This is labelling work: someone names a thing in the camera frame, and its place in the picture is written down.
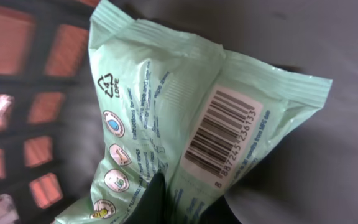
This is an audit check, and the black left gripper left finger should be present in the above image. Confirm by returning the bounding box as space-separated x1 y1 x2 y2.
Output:
127 173 166 224

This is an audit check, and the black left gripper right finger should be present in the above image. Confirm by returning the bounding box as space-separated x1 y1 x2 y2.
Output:
199 196 241 224

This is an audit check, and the grey plastic mesh basket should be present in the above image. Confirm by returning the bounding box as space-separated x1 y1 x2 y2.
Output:
0 0 358 223

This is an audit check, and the mint green wipes packet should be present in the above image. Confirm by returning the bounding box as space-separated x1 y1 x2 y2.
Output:
55 1 332 223

